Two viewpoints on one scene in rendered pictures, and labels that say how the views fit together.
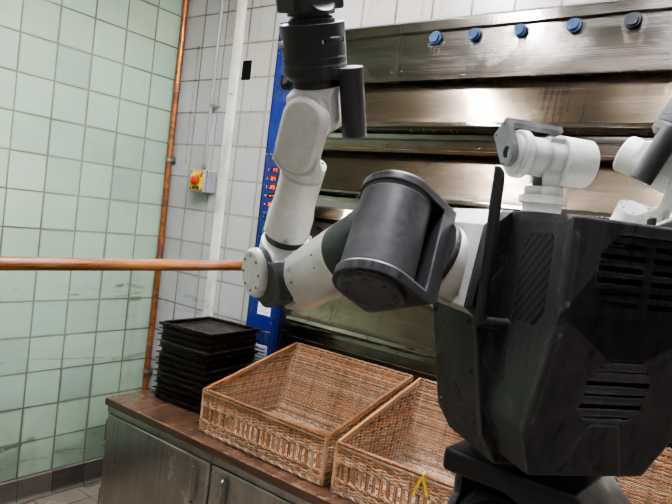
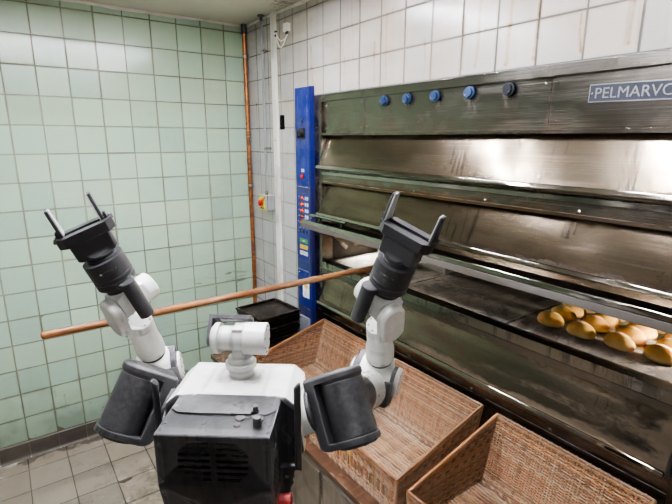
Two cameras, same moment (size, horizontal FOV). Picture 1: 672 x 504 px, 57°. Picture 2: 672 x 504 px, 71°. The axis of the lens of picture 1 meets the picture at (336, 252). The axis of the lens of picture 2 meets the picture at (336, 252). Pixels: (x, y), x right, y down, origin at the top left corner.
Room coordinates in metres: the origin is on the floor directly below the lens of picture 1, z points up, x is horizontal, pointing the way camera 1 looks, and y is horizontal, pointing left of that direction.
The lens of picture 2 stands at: (0.05, -0.73, 1.87)
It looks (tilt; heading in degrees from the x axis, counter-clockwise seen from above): 14 degrees down; 18
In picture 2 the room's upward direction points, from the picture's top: straight up
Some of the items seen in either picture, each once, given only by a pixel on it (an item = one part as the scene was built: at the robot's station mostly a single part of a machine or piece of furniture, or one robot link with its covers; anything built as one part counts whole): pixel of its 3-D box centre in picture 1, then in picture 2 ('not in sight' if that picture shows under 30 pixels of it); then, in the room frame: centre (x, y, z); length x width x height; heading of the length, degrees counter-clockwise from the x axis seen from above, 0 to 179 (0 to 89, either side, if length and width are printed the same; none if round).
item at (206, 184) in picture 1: (202, 181); (266, 202); (2.86, 0.65, 1.46); 0.10 x 0.07 x 0.10; 53
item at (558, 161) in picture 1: (550, 167); (242, 343); (0.84, -0.27, 1.46); 0.10 x 0.07 x 0.09; 105
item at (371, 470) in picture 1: (457, 456); (391, 422); (1.77, -0.42, 0.72); 0.56 x 0.49 x 0.28; 54
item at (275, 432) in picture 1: (306, 402); (316, 368); (2.12, 0.04, 0.72); 0.56 x 0.49 x 0.28; 53
